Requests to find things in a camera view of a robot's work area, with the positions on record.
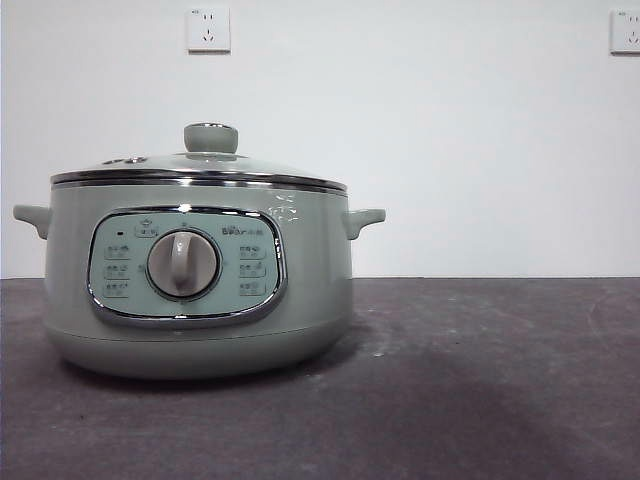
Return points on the glass lid with green knob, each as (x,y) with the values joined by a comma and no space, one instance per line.
(211,137)

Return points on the sage green electric cooking pot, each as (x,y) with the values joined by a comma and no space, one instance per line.
(315,280)

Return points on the white wall socket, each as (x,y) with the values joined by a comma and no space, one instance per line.
(209,30)
(626,31)

